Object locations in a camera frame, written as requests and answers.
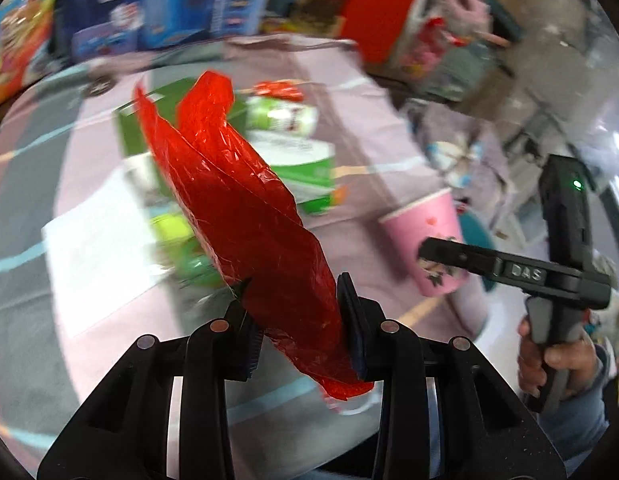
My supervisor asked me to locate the person's right forearm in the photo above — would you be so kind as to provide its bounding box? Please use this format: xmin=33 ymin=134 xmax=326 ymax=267
xmin=537 ymin=345 xmax=619 ymax=467

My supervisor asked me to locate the red box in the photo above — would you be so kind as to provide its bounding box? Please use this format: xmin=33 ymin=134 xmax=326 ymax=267
xmin=339 ymin=0 xmax=426 ymax=66

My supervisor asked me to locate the teal round object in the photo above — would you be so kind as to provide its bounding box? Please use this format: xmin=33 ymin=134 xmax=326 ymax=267
xmin=459 ymin=210 xmax=496 ymax=292

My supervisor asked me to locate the pink and grey plaid sheet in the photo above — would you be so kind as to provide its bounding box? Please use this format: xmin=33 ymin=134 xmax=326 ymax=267
xmin=0 ymin=35 xmax=490 ymax=461

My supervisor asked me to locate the green wrapper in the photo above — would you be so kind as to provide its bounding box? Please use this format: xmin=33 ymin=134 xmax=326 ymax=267
xmin=177 ymin=252 xmax=230 ymax=288

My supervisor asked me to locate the grey patterned cloth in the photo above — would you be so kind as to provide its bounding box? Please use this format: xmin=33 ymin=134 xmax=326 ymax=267
xmin=418 ymin=104 xmax=516 ymax=202

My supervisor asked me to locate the green box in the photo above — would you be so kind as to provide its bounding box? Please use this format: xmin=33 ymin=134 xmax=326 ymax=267
xmin=114 ymin=77 xmax=250 ymax=158

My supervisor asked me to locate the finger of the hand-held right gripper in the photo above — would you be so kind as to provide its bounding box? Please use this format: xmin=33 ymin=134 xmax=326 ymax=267
xmin=419 ymin=237 xmax=497 ymax=282

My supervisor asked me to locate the white bottle with green label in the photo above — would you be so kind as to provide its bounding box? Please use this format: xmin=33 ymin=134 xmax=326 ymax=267
xmin=244 ymin=95 xmax=318 ymax=137

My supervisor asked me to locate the orange snack packet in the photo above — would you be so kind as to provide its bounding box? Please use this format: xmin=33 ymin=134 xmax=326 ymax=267
xmin=254 ymin=79 xmax=305 ymax=103

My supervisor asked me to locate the dark blue toy box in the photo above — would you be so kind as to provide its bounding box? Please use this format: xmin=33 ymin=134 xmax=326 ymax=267
xmin=57 ymin=0 xmax=143 ymax=61

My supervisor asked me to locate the lime green lid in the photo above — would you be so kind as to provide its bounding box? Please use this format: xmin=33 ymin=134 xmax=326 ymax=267
xmin=150 ymin=212 xmax=198 ymax=243

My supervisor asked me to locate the red plastic bag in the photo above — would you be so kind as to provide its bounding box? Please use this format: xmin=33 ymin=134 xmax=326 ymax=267
xmin=134 ymin=71 xmax=375 ymax=402

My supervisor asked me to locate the light blue toy box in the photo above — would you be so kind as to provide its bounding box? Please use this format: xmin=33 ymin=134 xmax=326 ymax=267
xmin=138 ymin=0 xmax=276 ymax=51

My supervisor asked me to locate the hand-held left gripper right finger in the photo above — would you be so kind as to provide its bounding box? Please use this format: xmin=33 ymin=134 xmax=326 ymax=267
xmin=338 ymin=272 xmax=565 ymax=480

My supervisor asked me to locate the colourful cartoon toy box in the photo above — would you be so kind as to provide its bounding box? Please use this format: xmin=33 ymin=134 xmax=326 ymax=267
xmin=0 ymin=0 xmax=59 ymax=102

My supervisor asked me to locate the person's right hand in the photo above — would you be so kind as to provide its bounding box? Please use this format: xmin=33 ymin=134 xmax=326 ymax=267
xmin=518 ymin=319 xmax=601 ymax=402

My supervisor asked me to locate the white paper sheet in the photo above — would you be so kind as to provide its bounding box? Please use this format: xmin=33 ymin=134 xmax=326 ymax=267
xmin=41 ymin=157 xmax=200 ymax=338

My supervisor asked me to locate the pink paper cup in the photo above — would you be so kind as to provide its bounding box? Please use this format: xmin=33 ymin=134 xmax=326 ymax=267
xmin=378 ymin=187 xmax=465 ymax=298

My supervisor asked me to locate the printed gift bag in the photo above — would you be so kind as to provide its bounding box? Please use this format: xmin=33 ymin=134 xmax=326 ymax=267
xmin=389 ymin=0 xmax=471 ymax=102

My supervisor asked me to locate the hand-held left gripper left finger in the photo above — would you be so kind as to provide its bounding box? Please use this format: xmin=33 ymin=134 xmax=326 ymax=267
xmin=37 ymin=287 xmax=263 ymax=480

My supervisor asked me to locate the white and green carton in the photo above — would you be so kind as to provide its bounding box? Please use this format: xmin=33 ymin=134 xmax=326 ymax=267
xmin=247 ymin=130 xmax=346 ymax=215

